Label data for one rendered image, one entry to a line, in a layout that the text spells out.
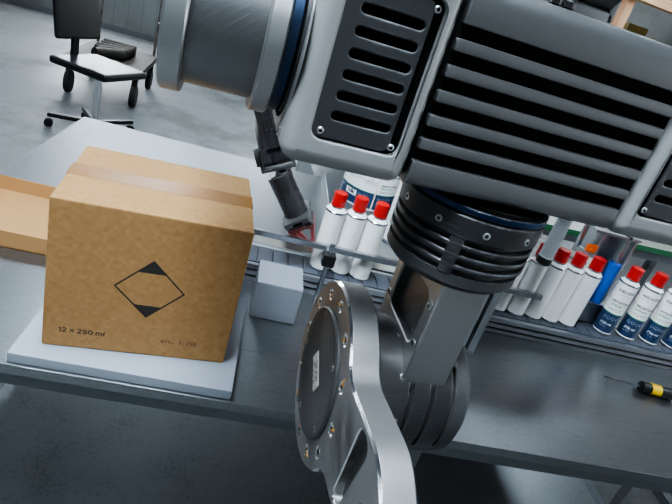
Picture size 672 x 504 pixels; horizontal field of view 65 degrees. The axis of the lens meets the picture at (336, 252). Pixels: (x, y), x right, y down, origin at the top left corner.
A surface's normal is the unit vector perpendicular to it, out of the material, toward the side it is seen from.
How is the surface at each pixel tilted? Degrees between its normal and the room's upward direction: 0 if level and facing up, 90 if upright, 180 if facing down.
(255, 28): 85
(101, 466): 0
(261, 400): 0
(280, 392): 0
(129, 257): 90
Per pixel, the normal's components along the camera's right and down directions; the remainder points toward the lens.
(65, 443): 0.28, -0.86
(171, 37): 0.07, 0.70
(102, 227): 0.18, 0.48
